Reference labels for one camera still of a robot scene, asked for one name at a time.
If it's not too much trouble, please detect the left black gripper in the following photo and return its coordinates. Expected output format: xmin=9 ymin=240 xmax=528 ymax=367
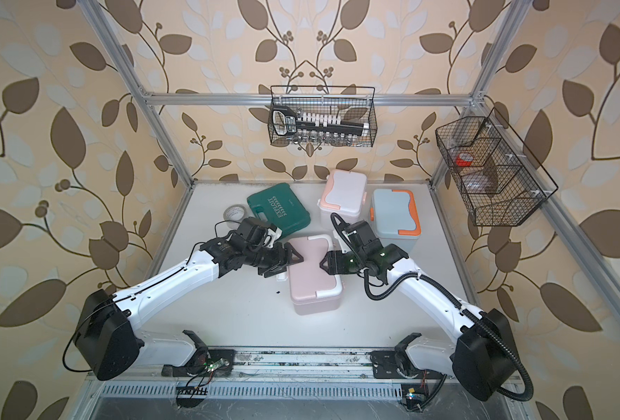
xmin=243 ymin=241 xmax=306 ymax=276

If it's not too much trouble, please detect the pink first aid box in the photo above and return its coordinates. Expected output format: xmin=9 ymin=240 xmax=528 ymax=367
xmin=287 ymin=234 xmax=343 ymax=316

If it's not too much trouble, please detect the white box pink trim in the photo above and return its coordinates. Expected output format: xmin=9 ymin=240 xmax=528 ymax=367
xmin=318 ymin=169 xmax=368 ymax=229

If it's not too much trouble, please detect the blue box orange trim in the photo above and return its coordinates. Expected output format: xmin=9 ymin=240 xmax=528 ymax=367
xmin=371 ymin=188 xmax=421 ymax=253

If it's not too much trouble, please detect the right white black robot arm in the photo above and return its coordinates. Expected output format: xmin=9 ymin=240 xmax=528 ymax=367
xmin=320 ymin=213 xmax=534 ymax=402

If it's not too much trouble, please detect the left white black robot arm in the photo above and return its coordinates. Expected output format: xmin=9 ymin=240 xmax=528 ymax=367
xmin=71 ymin=217 xmax=304 ymax=381

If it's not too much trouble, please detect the green plastic tool case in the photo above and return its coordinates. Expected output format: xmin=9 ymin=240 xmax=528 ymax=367
xmin=247 ymin=183 xmax=311 ymax=238

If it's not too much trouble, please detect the red tape roll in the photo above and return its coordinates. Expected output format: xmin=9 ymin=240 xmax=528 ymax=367
xmin=455 ymin=152 xmax=474 ymax=168

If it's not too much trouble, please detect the grey duct tape roll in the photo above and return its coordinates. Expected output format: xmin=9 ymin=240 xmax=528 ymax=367
xmin=223 ymin=205 xmax=249 ymax=229

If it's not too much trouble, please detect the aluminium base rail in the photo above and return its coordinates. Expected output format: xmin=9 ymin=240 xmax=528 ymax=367
xmin=86 ymin=345 xmax=521 ymax=383

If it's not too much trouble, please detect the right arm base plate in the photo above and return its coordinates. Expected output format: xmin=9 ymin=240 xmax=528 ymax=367
xmin=370 ymin=332 xmax=442 ymax=381

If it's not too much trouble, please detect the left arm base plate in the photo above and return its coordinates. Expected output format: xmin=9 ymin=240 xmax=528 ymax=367
xmin=161 ymin=330 xmax=236 ymax=377

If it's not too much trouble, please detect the black socket set rail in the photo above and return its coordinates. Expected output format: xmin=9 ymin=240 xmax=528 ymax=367
xmin=270 ymin=107 xmax=371 ymax=137

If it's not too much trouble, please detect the back wire basket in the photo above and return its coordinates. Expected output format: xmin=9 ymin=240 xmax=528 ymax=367
xmin=267 ymin=84 xmax=378 ymax=148

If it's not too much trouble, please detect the wire basket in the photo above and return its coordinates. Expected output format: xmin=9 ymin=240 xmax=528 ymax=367
xmin=435 ymin=108 xmax=559 ymax=228
xmin=267 ymin=84 xmax=378 ymax=148

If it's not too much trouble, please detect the right wire basket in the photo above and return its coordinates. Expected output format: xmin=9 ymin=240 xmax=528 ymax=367
xmin=435 ymin=108 xmax=559 ymax=228

